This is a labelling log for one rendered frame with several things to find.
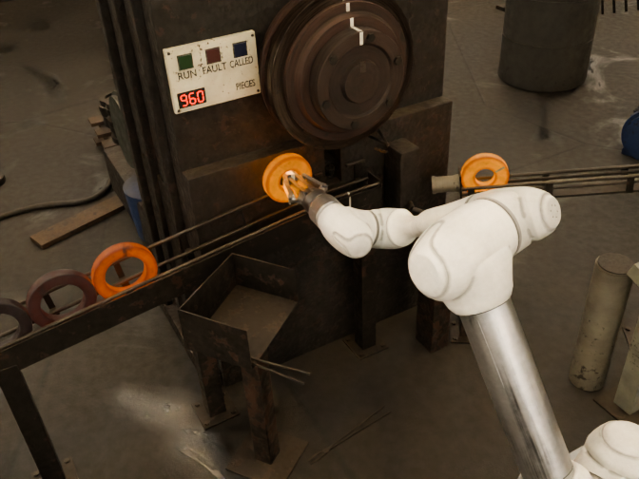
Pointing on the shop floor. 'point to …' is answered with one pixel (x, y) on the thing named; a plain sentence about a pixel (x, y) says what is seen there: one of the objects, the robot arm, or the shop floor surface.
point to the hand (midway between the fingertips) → (287, 173)
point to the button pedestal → (615, 398)
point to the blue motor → (631, 135)
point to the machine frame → (169, 11)
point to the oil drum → (547, 44)
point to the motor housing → (432, 323)
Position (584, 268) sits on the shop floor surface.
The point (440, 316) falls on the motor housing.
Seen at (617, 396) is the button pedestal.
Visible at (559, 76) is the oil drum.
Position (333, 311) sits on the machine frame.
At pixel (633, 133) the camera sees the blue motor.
